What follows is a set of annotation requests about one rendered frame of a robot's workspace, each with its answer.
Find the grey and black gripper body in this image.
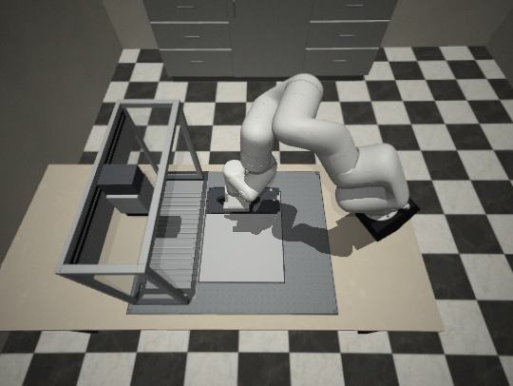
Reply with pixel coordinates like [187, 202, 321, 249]
[224, 185, 251, 204]

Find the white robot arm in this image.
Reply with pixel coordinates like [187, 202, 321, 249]
[223, 73, 409, 221]

